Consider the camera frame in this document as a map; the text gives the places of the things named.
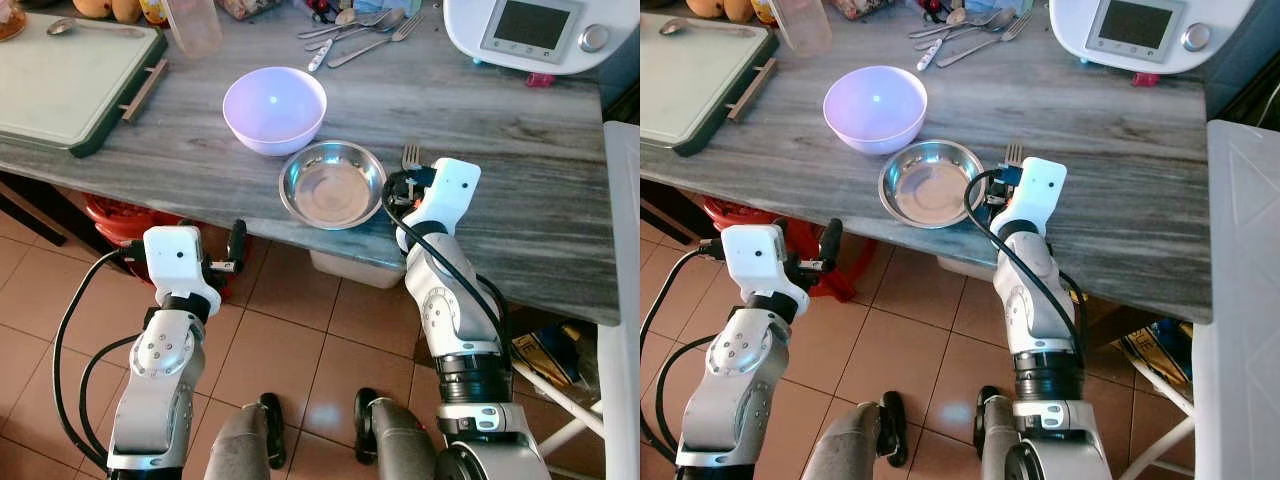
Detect red plastic bucket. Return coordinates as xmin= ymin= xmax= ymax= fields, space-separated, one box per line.
xmin=84 ymin=194 xmax=253 ymax=273
xmin=700 ymin=194 xmax=859 ymax=303

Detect shallow stainless steel bowl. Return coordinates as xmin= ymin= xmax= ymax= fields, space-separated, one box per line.
xmin=878 ymin=139 xmax=987 ymax=230
xmin=278 ymin=140 xmax=388 ymax=231

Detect white plastic container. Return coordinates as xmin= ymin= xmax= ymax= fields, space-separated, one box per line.
xmin=935 ymin=254 xmax=1003 ymax=284
xmin=309 ymin=249 xmax=407 ymax=291

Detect pale lilac plastic bowl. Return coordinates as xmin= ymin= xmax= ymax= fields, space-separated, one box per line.
xmin=823 ymin=65 xmax=928 ymax=156
xmin=222 ymin=66 xmax=328 ymax=157

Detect long steel fork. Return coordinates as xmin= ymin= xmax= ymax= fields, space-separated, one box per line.
xmin=936 ymin=12 xmax=1035 ymax=69
xmin=327 ymin=12 xmax=427 ymax=69

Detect white green-rimmed cutting board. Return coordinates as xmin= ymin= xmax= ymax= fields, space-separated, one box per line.
xmin=640 ymin=12 xmax=780 ymax=158
xmin=0 ymin=12 xmax=170 ymax=159

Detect grey left robot leg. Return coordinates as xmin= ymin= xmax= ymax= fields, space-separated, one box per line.
xmin=204 ymin=393 xmax=287 ymax=480
xmin=800 ymin=391 xmax=909 ymax=480

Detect grey robot leg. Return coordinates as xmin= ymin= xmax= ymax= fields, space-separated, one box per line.
xmin=973 ymin=386 xmax=1021 ymax=480
xmin=354 ymin=388 xmax=438 ymax=480
xmin=800 ymin=391 xmax=909 ymax=480
xmin=204 ymin=393 xmax=287 ymax=480

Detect white kitchen appliance with display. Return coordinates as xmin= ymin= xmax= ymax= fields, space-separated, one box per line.
xmin=1048 ymin=0 xmax=1264 ymax=77
xmin=443 ymin=0 xmax=641 ymax=77

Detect clear plastic tumbler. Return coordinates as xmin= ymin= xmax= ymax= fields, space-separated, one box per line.
xmin=768 ymin=0 xmax=834 ymax=59
xmin=163 ymin=0 xmax=224 ymax=59

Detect yellow and blue bag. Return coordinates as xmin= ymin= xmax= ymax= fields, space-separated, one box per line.
xmin=514 ymin=324 xmax=593 ymax=388
xmin=1119 ymin=324 xmax=1194 ymax=388

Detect orange fruits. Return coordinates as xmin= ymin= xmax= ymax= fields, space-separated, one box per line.
xmin=72 ymin=0 xmax=143 ymax=24
xmin=685 ymin=0 xmax=757 ymax=24

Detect steel spoon on board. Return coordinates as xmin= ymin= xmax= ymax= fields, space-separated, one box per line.
xmin=659 ymin=17 xmax=757 ymax=39
xmin=46 ymin=17 xmax=147 ymax=39

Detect grey right robot leg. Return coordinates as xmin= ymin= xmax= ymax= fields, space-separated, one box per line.
xmin=973 ymin=386 xmax=1021 ymax=480
xmin=354 ymin=388 xmax=438 ymax=480

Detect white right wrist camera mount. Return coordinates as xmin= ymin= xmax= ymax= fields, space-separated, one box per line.
xmin=994 ymin=157 xmax=1069 ymax=237
xmin=397 ymin=158 xmax=483 ymax=253

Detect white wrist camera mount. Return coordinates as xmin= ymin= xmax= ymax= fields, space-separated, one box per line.
xmin=143 ymin=226 xmax=223 ymax=313
xmin=720 ymin=224 xmax=810 ymax=313
xmin=397 ymin=158 xmax=483 ymax=253
xmin=994 ymin=157 xmax=1069 ymax=237

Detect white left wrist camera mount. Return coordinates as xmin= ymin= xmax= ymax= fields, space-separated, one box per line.
xmin=720 ymin=224 xmax=810 ymax=313
xmin=143 ymin=226 xmax=223 ymax=313

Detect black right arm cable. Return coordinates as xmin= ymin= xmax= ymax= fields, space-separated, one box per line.
xmin=962 ymin=168 xmax=1088 ymax=353
xmin=382 ymin=178 xmax=512 ymax=353

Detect long black left arm cable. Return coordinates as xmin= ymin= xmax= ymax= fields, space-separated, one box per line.
xmin=640 ymin=246 xmax=727 ymax=463
xmin=52 ymin=248 xmax=151 ymax=471

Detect short black left arm cable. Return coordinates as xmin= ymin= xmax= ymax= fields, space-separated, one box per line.
xmin=654 ymin=334 xmax=723 ymax=453
xmin=79 ymin=334 xmax=143 ymax=457

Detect white tube frame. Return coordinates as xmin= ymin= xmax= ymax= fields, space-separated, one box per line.
xmin=510 ymin=360 xmax=607 ymax=463
xmin=1120 ymin=360 xmax=1197 ymax=473

